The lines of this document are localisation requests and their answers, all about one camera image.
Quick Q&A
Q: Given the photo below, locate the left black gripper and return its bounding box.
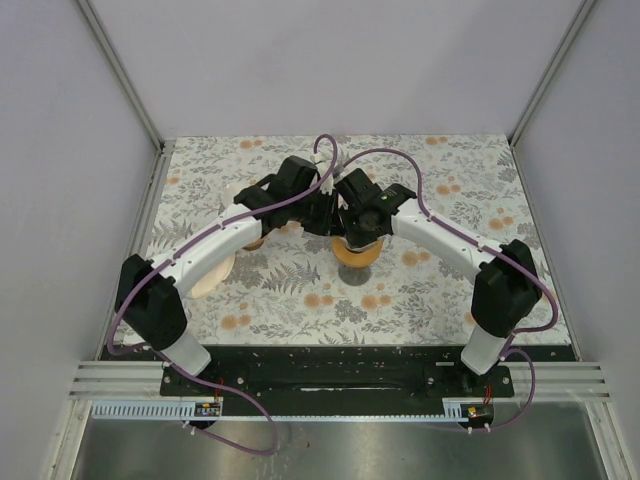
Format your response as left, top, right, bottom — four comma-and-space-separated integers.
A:
290, 185, 344, 237

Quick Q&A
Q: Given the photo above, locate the grey glass carafe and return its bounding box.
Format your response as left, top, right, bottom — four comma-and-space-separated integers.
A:
338, 265, 372, 286

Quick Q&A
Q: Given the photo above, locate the orange coffee filter pack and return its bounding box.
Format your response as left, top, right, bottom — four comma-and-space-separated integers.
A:
188, 254, 235, 299

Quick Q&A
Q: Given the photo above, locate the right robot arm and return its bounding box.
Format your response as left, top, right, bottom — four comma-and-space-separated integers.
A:
332, 169, 542, 396

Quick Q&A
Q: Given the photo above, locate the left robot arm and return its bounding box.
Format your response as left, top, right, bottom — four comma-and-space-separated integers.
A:
115, 154, 336, 395

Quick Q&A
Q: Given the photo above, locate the floral tablecloth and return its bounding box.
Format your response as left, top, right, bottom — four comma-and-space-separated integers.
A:
146, 134, 552, 345

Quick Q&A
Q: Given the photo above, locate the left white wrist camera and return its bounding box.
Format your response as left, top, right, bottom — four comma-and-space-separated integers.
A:
310, 153, 344, 195

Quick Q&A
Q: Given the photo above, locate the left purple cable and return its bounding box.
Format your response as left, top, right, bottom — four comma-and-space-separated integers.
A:
107, 133, 339, 456

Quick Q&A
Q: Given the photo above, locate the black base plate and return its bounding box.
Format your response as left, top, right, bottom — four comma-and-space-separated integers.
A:
103, 346, 515, 425

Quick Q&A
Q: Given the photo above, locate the left aluminium frame post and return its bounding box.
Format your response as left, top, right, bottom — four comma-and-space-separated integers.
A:
74, 0, 167, 152

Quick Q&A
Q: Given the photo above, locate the aluminium frame post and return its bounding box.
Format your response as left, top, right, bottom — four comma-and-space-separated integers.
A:
74, 0, 167, 152
508, 0, 601, 147

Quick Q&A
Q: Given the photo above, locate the white slotted cable duct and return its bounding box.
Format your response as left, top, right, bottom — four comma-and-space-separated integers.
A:
90, 400, 469, 424

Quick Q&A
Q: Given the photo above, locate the aluminium front rail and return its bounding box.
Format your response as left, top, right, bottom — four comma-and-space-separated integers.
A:
69, 361, 611, 403

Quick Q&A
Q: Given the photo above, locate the right aluminium frame post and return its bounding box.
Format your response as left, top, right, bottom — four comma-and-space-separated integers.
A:
508, 0, 601, 147

